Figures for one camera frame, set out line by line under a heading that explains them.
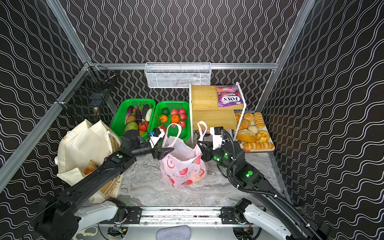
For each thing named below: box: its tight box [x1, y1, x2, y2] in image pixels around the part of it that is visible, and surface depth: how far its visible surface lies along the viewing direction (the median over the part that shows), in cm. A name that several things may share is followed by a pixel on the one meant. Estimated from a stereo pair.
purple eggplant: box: [136, 106, 142, 125], surface depth 116 cm
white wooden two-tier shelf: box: [189, 82, 247, 144], surface depth 83 cm
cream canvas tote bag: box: [54, 119, 123, 203], surface depth 77 cm
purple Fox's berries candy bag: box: [216, 85, 244, 107], surface depth 80 cm
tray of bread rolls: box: [234, 109, 275, 153], surface depth 105 cm
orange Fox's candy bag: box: [84, 159, 100, 176], surface depth 83 cm
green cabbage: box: [124, 121, 139, 134], surface depth 103 cm
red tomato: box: [138, 121, 149, 132], surface depth 105 cm
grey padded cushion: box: [156, 225, 191, 240], surface depth 69 cm
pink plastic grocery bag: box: [159, 121, 209, 188], surface depth 74 cm
